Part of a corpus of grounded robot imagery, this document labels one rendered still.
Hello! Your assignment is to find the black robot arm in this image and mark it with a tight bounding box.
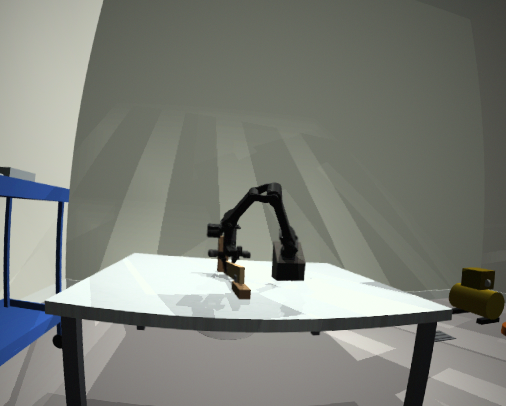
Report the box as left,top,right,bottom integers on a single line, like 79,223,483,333
207,182,298,260

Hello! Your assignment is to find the long light wooden rail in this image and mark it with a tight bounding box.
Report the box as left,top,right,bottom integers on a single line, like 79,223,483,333
224,261,245,284

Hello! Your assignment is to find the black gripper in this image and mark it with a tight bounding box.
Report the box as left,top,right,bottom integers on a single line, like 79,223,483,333
208,239,251,273

